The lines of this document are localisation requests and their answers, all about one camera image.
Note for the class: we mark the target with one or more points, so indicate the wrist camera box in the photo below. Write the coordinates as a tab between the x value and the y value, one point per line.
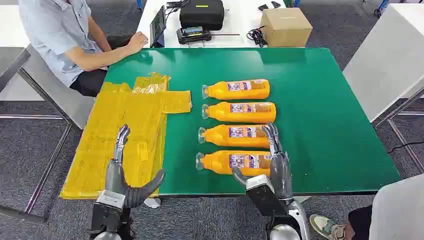
265	195
111	198

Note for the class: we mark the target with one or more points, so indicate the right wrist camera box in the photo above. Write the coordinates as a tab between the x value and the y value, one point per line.
265	195

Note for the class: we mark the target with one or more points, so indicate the yellow plastic sheet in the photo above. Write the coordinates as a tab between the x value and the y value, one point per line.
99	149

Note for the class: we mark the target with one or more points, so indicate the black carrying case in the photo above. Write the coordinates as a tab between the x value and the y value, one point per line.
202	15

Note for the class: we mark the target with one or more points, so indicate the white table with equipment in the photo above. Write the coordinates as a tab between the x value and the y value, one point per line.
242	16

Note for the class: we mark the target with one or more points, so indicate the person with white sleeve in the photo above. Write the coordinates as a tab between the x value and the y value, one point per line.
397	212

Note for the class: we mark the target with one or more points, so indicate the white table foot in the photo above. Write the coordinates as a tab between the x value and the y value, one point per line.
302	199
152	202

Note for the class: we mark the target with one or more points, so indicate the black tablet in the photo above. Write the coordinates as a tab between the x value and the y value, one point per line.
157	24

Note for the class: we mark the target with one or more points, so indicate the brown cardboard box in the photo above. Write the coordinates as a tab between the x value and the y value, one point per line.
286	30

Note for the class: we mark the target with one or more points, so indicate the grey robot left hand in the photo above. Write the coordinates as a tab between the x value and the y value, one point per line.
114	179

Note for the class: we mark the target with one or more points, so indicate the white side table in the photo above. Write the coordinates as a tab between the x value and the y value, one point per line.
59	99
381	66

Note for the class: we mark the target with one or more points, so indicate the seated person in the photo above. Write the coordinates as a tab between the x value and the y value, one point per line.
56	33

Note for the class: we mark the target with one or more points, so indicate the thin black rod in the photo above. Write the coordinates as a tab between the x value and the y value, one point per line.
225	34

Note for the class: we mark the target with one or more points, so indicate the black handheld controller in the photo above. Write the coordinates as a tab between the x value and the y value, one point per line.
193	35

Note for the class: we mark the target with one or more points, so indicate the small black device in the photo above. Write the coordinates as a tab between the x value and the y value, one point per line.
263	7
275	4

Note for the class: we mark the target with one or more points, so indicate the green table mat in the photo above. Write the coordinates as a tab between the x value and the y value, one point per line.
314	116

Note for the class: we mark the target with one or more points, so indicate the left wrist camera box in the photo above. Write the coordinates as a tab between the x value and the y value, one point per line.
111	198

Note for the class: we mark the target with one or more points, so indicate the blue wheeled cart base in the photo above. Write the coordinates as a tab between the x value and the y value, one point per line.
381	8

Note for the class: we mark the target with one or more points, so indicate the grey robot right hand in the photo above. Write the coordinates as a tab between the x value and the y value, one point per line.
281	172

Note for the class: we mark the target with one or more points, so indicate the orange drink bottle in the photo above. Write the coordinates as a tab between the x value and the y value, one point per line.
217	136
218	91
218	113
215	163

